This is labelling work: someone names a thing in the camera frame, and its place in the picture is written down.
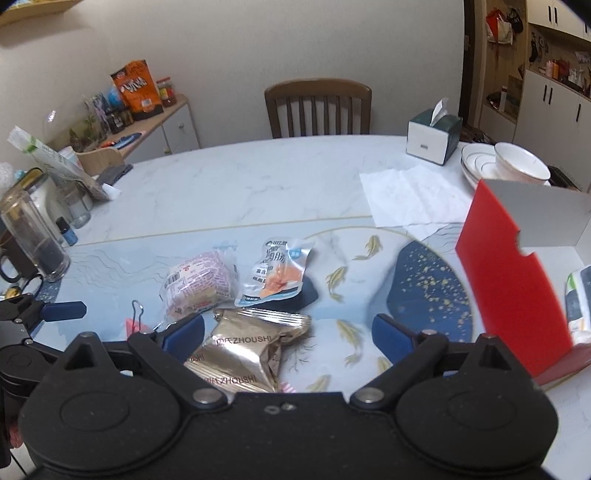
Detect pink binder clip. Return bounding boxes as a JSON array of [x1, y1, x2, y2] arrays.
[[125, 300, 161, 337]]

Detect gold foil snack packet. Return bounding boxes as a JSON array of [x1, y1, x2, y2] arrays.
[[184, 308, 311, 394]]

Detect pink white snack packet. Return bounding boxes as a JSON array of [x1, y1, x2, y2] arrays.
[[159, 249, 238, 320]]

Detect clear orange snack packet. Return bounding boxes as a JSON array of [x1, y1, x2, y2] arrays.
[[235, 237, 315, 308]]

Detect black mug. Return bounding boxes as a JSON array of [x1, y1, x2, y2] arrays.
[[0, 230, 38, 283]]

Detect small blue bottle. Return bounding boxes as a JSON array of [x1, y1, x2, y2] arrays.
[[56, 217, 78, 246]]

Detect glass tumbler bottle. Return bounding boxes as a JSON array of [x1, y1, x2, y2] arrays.
[[1, 190, 70, 283]]

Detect white paper napkin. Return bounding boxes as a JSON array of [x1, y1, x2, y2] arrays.
[[360, 166, 472, 240]]

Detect green white plastic bag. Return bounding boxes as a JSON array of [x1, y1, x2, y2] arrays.
[[8, 126, 121, 201]]

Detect red white cardboard box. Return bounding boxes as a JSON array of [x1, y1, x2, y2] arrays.
[[456, 180, 590, 384]]

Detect white gold-rimmed plate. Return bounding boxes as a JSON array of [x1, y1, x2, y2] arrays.
[[461, 143, 504, 189]]

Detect green white tissue box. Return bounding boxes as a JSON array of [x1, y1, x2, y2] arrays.
[[406, 98, 463, 166]]

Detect white side cabinet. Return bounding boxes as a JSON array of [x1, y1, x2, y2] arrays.
[[103, 94, 200, 164]]

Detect white porcelain bowl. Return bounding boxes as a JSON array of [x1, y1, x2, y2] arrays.
[[494, 142, 551, 184]]

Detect orange snack bag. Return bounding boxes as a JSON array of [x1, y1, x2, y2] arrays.
[[111, 60, 164, 121]]

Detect red sauce jar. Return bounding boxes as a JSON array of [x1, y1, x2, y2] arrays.
[[156, 77, 177, 108]]

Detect wooden dining chair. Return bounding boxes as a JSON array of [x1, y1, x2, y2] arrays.
[[264, 78, 373, 139]]

